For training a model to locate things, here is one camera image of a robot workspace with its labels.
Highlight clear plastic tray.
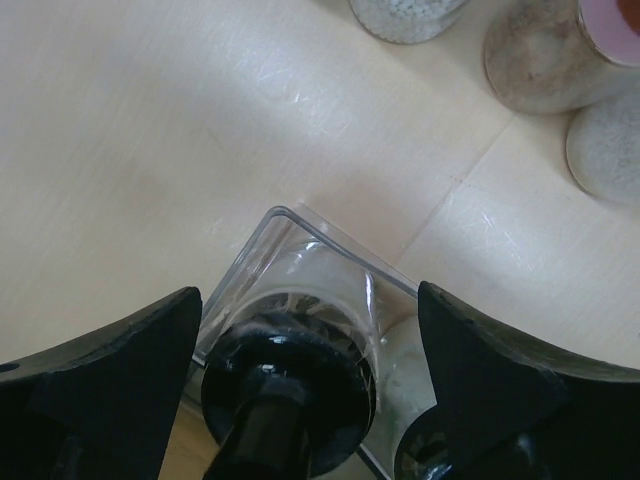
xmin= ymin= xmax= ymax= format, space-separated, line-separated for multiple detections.
xmin=192 ymin=205 xmax=421 ymax=480

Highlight green-lid spice bottle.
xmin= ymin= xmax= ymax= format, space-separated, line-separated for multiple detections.
xmin=566 ymin=88 xmax=639 ymax=207

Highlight glossy black-lid jar white powder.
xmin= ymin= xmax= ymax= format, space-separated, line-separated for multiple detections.
xmin=201 ymin=272 xmax=379 ymax=479

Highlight taped black-lid jar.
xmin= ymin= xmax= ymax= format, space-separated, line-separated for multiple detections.
xmin=376 ymin=317 xmax=451 ymax=479

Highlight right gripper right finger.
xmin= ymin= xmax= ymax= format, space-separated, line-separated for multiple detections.
xmin=418 ymin=282 xmax=639 ymax=479

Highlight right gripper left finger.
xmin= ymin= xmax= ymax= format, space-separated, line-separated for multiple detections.
xmin=1 ymin=287 xmax=202 ymax=479

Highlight black-lid jar white beads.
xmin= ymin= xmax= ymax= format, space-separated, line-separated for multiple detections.
xmin=350 ymin=0 xmax=468 ymax=45

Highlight pink-lid spice bottle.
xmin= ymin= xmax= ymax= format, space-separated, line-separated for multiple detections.
xmin=483 ymin=1 xmax=639 ymax=114

